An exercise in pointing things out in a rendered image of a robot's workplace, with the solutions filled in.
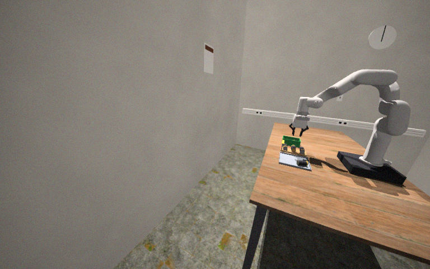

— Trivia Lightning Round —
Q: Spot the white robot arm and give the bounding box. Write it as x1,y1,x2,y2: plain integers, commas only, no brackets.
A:
295,69,410,166

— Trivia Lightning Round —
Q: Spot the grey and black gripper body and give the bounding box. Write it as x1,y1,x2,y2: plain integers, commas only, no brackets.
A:
292,114,307,129

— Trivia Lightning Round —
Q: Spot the pale yellow flat board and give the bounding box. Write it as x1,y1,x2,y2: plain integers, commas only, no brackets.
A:
280,140,307,156

